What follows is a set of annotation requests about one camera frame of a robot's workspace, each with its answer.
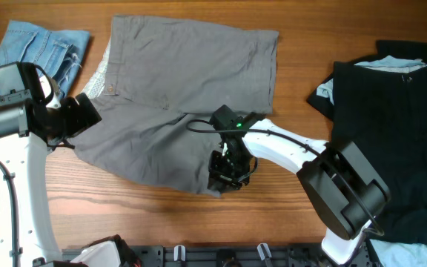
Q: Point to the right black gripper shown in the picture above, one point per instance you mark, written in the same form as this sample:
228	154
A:
217	169

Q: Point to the grey cotton shorts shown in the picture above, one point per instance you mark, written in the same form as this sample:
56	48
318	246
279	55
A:
162	73

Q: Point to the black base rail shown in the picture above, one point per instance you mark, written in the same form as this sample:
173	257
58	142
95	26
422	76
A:
283	256

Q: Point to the black shorts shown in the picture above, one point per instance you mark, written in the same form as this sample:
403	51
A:
385	115

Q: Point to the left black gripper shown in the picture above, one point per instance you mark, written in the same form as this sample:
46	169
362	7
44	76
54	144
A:
81	122

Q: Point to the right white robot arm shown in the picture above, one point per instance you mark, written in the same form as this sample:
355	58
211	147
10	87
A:
341	184

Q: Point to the folded blue denim shorts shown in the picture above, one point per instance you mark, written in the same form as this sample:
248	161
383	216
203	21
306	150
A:
59	53

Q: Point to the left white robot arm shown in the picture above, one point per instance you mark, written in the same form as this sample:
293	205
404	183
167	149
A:
32	125

